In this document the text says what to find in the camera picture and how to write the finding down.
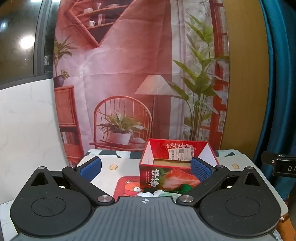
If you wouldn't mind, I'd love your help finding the red strawberry print box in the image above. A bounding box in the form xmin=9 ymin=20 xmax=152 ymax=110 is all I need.
xmin=139 ymin=138 xmax=220 ymax=192

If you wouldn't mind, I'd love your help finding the printed room scene backdrop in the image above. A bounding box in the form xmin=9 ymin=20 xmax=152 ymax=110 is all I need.
xmin=53 ymin=0 xmax=230 ymax=165

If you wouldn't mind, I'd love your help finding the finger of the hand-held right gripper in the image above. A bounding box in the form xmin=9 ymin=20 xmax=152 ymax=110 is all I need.
xmin=261 ymin=152 xmax=296 ymax=165

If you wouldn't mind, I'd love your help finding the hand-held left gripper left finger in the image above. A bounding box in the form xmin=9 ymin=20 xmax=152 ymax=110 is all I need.
xmin=23 ymin=156 xmax=115 ymax=206

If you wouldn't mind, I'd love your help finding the blue curtain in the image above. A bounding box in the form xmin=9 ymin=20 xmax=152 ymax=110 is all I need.
xmin=252 ymin=0 xmax=296 ymax=202

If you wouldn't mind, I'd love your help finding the cartoon printed tablecloth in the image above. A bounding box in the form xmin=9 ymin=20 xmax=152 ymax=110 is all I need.
xmin=0 ymin=149 xmax=289 ymax=241

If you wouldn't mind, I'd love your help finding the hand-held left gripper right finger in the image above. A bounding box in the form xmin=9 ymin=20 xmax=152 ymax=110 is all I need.
xmin=177 ymin=157 xmax=271 ymax=206

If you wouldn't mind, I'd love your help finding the white marble panel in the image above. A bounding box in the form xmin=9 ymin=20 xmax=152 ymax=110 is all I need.
xmin=0 ymin=77 xmax=70 ymax=205

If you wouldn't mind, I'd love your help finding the wooden board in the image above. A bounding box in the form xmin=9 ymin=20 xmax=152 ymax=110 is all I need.
xmin=218 ymin=0 xmax=274 ymax=151

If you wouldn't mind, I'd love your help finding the dark glass window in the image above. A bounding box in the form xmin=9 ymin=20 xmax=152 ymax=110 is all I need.
xmin=0 ymin=0 xmax=61 ymax=90

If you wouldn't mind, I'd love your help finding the black dotted glove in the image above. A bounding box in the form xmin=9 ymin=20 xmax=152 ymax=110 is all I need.
xmin=136 ymin=190 xmax=177 ymax=198

